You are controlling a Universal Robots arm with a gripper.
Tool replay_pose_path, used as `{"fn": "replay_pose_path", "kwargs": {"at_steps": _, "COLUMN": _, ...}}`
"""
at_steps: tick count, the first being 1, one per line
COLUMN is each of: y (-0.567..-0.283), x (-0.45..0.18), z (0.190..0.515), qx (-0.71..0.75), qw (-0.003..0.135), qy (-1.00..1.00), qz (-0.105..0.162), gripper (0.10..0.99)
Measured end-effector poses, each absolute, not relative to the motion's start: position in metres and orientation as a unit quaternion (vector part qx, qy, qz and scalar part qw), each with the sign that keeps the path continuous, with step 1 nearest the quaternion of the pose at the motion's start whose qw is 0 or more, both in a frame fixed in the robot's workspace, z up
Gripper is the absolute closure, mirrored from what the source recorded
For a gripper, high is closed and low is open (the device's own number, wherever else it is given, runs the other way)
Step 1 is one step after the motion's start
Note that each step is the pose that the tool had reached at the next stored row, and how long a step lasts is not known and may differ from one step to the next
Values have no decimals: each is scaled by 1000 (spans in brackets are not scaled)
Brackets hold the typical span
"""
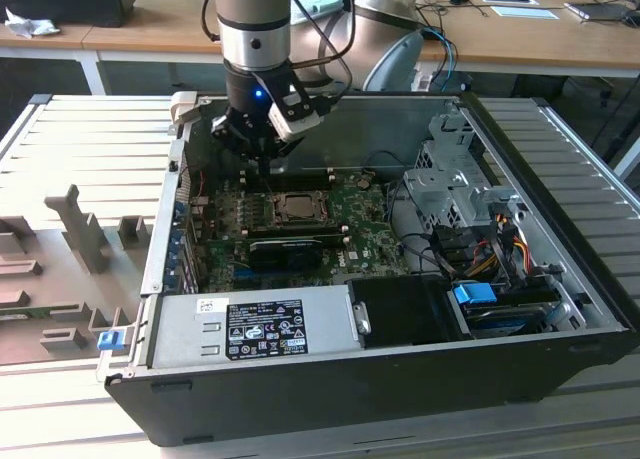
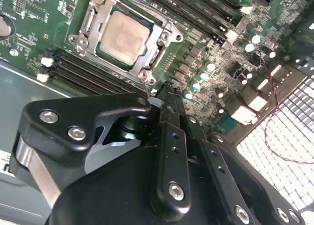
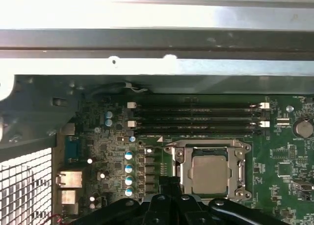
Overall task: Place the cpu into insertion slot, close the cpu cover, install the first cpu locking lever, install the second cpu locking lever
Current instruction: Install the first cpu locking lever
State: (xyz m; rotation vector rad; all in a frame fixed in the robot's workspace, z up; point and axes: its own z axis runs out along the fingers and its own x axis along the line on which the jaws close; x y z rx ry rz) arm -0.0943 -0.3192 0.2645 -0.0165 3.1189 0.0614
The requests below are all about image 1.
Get black cable connectors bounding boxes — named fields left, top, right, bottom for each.
left=432, top=223, right=477, bottom=266

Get grey laptop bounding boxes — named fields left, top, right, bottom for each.
left=564, top=0, right=634, bottom=24

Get blue cable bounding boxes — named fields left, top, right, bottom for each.
left=424, top=26, right=459, bottom=89

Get wooden desk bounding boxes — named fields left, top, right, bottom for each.
left=0, top=0, right=640, bottom=95

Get metal socket cover frame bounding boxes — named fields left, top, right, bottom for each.
left=270, top=191, right=331, bottom=225

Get black graphics card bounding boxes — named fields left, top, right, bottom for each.
left=248, top=236, right=325, bottom=271

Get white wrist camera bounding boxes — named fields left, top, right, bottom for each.
left=267, top=96, right=322, bottom=143

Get blue disk carrier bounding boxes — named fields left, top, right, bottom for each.
left=452, top=282, right=497, bottom=309

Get black RAM slot bank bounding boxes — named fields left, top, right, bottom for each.
left=247, top=222, right=350, bottom=245
left=263, top=167, right=337, bottom=192

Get yellow and red wire bundle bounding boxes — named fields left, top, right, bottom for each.
left=469, top=238, right=532, bottom=276

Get green motherboard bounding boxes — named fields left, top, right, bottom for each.
left=192, top=171, right=416, bottom=293

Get grey parts rack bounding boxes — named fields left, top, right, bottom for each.
left=0, top=183, right=156, bottom=368

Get blue case latch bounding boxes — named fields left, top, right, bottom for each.
left=98, top=330, right=125, bottom=353

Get CPU socket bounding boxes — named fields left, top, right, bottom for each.
left=267, top=188, right=334, bottom=228

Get open black PC case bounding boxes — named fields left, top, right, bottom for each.
left=97, top=91, right=634, bottom=448

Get black box on desk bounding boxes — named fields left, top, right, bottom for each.
left=0, top=0, right=137, bottom=29

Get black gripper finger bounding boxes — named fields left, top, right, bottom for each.
left=264, top=137, right=302, bottom=178
left=210, top=109, right=266, bottom=178

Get grey power supply unit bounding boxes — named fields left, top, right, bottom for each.
left=147, top=284, right=364, bottom=370

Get black hard disk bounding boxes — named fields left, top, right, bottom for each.
left=462, top=301, right=546, bottom=338

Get silver metal drive cage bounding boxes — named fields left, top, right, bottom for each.
left=402, top=112, right=526, bottom=230

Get green RAM stick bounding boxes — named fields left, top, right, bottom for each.
left=0, top=304, right=84, bottom=323

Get small silver CPU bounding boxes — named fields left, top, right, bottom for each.
left=279, top=194, right=322, bottom=221

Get black plastic fan shroud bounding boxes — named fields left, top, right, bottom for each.
left=346, top=274, right=454, bottom=350

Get crumpled white paper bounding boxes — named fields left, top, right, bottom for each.
left=3, top=6, right=61, bottom=39

